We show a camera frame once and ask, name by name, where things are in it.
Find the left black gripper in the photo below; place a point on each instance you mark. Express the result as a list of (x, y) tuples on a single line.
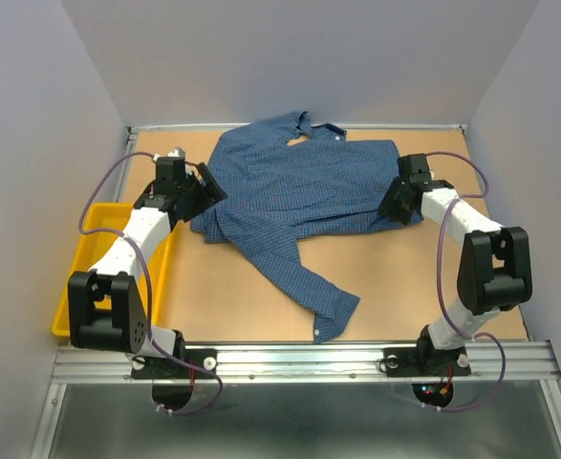
[(211, 190)]

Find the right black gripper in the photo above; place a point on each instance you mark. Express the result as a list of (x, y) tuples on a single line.
[(388, 206)]

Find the blue checked long sleeve shirt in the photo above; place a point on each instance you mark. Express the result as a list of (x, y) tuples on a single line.
[(286, 180)]

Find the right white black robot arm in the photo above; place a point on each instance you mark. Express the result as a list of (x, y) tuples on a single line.
[(494, 273)]

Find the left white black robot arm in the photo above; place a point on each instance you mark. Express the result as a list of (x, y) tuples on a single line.
[(110, 305)]

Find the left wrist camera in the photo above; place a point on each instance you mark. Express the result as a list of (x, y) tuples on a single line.
[(176, 153)]

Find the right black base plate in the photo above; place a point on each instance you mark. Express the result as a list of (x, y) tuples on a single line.
[(410, 362)]

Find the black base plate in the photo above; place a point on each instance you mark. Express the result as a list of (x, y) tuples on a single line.
[(410, 362), (154, 368)]

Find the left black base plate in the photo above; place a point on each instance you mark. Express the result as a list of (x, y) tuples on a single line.
[(154, 368)]

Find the aluminium mounting rail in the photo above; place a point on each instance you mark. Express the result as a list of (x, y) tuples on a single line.
[(344, 362)]

